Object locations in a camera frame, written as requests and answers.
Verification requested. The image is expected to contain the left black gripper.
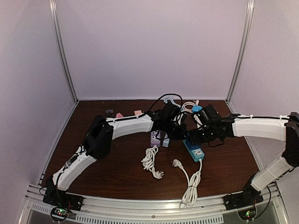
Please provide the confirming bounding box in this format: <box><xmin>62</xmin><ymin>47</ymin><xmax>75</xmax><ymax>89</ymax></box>
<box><xmin>164</xmin><ymin>121</ymin><xmax>189</xmax><ymax>141</ymax></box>

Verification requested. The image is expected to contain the purple power strip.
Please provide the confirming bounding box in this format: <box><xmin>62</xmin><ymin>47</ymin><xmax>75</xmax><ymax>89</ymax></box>
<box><xmin>150</xmin><ymin>131</ymin><xmax>161</xmax><ymax>147</ymax></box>

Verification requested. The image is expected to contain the teal blue socket box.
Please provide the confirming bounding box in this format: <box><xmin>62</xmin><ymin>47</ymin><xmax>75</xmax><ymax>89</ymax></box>
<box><xmin>183</xmin><ymin>140</ymin><xmax>205</xmax><ymax>162</ymax></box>

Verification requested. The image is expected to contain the pink charger plug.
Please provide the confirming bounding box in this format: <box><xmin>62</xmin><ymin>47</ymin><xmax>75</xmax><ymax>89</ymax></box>
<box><xmin>134</xmin><ymin>110</ymin><xmax>143</xmax><ymax>116</ymax></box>

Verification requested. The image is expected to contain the light blue small adapter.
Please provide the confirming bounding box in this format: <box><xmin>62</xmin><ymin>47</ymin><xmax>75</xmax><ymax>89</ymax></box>
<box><xmin>192</xmin><ymin>105</ymin><xmax>202</xmax><ymax>114</ymax></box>

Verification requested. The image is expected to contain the light blue power strip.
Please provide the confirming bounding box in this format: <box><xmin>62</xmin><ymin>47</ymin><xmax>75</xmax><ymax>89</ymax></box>
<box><xmin>163</xmin><ymin>137</ymin><xmax>170</xmax><ymax>148</ymax></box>

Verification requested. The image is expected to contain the dark blue cube adapter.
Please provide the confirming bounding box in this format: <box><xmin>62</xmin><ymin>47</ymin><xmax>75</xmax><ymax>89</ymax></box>
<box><xmin>185</xmin><ymin>139</ymin><xmax>200</xmax><ymax>150</ymax></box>

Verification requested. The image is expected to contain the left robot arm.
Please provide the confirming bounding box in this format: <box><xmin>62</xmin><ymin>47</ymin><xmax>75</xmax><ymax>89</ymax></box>
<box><xmin>46</xmin><ymin>112</ymin><xmax>187</xmax><ymax>207</ymax></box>

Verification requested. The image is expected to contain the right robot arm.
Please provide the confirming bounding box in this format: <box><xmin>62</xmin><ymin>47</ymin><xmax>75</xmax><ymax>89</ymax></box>
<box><xmin>187</xmin><ymin>112</ymin><xmax>299</xmax><ymax>206</ymax></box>

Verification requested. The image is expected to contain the pink flat adapter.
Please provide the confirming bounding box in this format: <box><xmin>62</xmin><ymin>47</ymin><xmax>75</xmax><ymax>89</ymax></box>
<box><xmin>116</xmin><ymin>112</ymin><xmax>124</xmax><ymax>118</ymax></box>

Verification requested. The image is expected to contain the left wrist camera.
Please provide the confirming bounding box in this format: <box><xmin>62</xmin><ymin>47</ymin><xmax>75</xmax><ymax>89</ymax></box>
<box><xmin>159</xmin><ymin>103</ymin><xmax>180</xmax><ymax>120</ymax></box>

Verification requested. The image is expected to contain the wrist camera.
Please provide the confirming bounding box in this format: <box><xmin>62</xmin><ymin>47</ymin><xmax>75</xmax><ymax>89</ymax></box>
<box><xmin>197</xmin><ymin>105</ymin><xmax>221</xmax><ymax>124</ymax></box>
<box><xmin>159</xmin><ymin>103</ymin><xmax>180</xmax><ymax>120</ymax></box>

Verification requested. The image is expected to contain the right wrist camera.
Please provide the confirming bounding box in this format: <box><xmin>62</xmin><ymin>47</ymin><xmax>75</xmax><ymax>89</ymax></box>
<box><xmin>197</xmin><ymin>105</ymin><xmax>221</xmax><ymax>124</ymax></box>

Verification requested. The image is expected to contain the pinkish white coiled cable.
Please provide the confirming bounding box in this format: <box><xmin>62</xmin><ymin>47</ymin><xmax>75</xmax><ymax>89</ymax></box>
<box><xmin>182</xmin><ymin>99</ymin><xmax>200</xmax><ymax>115</ymax></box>

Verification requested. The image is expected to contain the white coiled strip cable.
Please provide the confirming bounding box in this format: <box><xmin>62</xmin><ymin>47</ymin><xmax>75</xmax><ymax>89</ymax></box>
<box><xmin>141</xmin><ymin>146</ymin><xmax>164</xmax><ymax>181</ymax></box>

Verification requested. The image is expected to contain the white cable with plug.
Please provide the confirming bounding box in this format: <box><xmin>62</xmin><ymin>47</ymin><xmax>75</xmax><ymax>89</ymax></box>
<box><xmin>172</xmin><ymin>159</ymin><xmax>203</xmax><ymax>206</ymax></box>

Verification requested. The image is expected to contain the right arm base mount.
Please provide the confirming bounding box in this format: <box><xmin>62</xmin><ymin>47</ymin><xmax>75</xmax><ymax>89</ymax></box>
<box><xmin>223</xmin><ymin>180</ymin><xmax>263</xmax><ymax>210</ymax></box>

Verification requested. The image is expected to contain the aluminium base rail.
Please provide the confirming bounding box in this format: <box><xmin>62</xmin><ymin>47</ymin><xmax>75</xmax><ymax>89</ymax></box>
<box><xmin>16</xmin><ymin>184</ymin><xmax>291</xmax><ymax>224</ymax></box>

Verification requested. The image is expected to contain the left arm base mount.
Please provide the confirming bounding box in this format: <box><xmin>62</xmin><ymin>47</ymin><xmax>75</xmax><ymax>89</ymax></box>
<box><xmin>43</xmin><ymin>175</ymin><xmax>83</xmax><ymax>211</ymax></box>

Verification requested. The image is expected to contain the right aluminium frame post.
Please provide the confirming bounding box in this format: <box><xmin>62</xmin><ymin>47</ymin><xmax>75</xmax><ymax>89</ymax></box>
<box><xmin>226</xmin><ymin>0</ymin><xmax>255</xmax><ymax>104</ymax></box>

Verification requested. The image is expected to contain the aluminium frame post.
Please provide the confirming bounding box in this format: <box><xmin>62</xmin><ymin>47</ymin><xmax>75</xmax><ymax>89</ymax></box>
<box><xmin>49</xmin><ymin>0</ymin><xmax>78</xmax><ymax>104</ymax></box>
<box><xmin>226</xmin><ymin>0</ymin><xmax>255</xmax><ymax>104</ymax></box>

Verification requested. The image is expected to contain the left aluminium frame post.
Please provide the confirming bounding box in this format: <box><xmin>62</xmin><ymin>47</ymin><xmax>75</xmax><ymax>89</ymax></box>
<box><xmin>49</xmin><ymin>0</ymin><xmax>78</xmax><ymax>104</ymax></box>

